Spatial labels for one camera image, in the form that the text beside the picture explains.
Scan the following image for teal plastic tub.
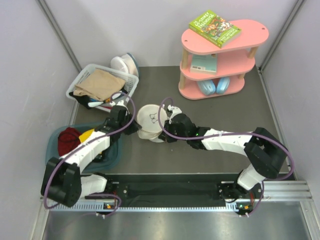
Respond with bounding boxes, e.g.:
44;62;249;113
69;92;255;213
45;122;122;174

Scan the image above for pink three-tier shelf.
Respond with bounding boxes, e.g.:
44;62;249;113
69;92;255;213
178;19;269;100

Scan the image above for light blue headphones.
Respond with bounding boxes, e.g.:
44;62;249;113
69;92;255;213
197;76;231;96

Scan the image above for beige folded cloth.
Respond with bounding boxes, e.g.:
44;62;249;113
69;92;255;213
73;69;126;101

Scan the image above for yellow cloth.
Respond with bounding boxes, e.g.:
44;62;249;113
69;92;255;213
78;128;95;143

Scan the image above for white plastic basket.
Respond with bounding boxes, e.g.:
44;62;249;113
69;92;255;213
65;63;139;112

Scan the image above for dark red knit cloth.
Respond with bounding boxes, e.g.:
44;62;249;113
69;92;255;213
57;127;81;156

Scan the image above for green paperback book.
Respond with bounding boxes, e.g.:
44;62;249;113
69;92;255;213
189;10;242;49

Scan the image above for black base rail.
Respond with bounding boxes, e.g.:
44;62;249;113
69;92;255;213
87;173;260;208

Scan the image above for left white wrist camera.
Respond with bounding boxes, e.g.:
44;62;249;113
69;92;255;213
110;97;132;109

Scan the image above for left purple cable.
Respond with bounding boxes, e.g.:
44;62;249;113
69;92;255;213
42;91;137;218

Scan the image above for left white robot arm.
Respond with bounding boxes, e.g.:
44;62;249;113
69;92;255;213
40;105;141;207

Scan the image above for white mesh laundry bag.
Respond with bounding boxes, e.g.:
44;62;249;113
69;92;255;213
136;104;168;143

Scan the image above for teal book on shelf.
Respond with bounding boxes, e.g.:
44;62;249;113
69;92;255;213
190;54;218;75

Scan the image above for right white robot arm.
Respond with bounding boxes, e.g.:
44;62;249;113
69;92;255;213
159;113;287;198

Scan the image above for black white garment in basket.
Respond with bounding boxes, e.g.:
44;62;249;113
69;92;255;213
68;89;128;110

